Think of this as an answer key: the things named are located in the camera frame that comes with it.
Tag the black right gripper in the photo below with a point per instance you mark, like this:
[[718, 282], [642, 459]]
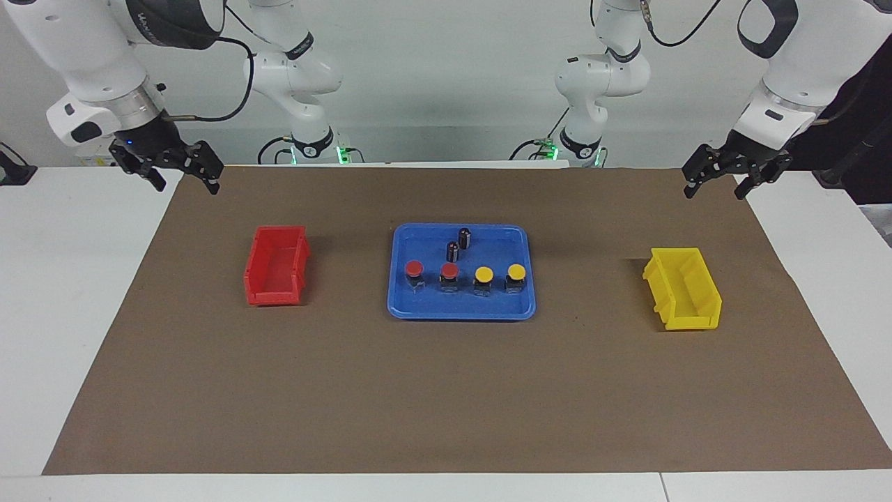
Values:
[[150, 139]]

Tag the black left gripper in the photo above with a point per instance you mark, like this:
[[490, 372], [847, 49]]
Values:
[[756, 150]]

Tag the yellow push button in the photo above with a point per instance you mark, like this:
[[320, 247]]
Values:
[[483, 274], [516, 270]]

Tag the red push button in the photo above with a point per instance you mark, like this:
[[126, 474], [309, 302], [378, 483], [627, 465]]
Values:
[[414, 268], [449, 270]]

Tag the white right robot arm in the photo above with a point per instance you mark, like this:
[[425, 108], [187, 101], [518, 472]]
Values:
[[83, 42]]

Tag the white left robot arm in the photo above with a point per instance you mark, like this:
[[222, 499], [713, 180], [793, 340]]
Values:
[[801, 63]]

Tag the white power strip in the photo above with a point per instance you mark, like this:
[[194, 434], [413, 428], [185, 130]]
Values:
[[97, 161]]

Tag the yellow plastic bin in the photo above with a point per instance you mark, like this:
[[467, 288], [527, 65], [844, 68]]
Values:
[[686, 293]]

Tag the red plastic bin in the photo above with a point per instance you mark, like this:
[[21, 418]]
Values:
[[275, 268]]

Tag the black stand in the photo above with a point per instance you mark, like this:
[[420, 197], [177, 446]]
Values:
[[847, 162]]

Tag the green lit connector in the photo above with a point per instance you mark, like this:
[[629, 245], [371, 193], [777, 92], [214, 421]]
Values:
[[343, 153], [547, 148]]

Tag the black backdrop panel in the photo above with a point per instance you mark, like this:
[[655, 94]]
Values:
[[864, 90]]

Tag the black cylindrical capacitor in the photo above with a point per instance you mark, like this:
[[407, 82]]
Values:
[[464, 237], [452, 251]]

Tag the blue plastic tray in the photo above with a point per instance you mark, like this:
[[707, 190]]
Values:
[[460, 307]]

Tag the brown table mat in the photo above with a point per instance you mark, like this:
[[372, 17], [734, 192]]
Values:
[[446, 397]]

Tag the black clamp mount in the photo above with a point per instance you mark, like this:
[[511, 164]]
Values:
[[14, 171]]

